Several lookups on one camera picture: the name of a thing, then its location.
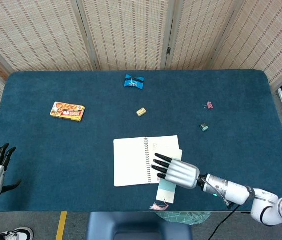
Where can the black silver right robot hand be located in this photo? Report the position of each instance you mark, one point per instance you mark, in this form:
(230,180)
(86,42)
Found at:
(183,173)

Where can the light blue bookmark pink tassel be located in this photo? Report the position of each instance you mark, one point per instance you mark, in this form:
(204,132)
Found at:
(165,192)

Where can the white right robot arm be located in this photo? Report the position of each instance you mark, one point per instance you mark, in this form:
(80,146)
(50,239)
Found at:
(238,191)

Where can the open white spiral notebook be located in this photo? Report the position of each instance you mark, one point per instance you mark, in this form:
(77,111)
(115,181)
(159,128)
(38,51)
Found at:
(130,162)

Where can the green checked cloth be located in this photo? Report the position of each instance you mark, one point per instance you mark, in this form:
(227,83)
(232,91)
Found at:
(180,217)

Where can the black white sneaker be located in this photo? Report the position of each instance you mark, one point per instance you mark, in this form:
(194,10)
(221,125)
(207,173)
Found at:
(18,233)

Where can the dark blue felt table mat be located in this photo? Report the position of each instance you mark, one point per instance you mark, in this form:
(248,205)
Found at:
(56,162)

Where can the pink binder clip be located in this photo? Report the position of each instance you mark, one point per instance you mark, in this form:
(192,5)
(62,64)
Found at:
(209,105)

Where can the beige eraser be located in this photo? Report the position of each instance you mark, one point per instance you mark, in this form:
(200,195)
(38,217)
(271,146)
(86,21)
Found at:
(141,112)

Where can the yellow floor tape strip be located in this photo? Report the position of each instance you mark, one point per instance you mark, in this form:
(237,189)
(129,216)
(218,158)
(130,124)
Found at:
(61,225)

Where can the blue snack packet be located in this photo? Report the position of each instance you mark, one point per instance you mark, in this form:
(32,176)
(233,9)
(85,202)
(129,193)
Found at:
(133,82)

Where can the yellow orange food box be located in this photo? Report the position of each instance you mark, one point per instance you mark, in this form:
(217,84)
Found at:
(67,111)

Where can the black screen hinge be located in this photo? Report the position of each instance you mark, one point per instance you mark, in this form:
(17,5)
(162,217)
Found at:
(169,50)

